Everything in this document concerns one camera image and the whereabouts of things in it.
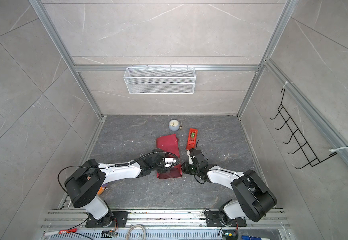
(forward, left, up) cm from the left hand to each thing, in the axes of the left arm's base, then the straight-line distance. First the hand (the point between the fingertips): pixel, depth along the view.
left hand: (168, 154), depth 90 cm
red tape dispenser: (+12, -16, -1) cm, 20 cm away
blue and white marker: (-42, -37, -4) cm, 57 cm away
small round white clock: (+27, -4, -3) cm, 27 cm away
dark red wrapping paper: (+8, -2, 0) cm, 8 cm away
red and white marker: (-36, +50, -5) cm, 62 cm away
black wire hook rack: (-14, -60, +26) cm, 67 cm away
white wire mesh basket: (+45, +5, +23) cm, 51 cm away
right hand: (-6, -8, -4) cm, 11 cm away
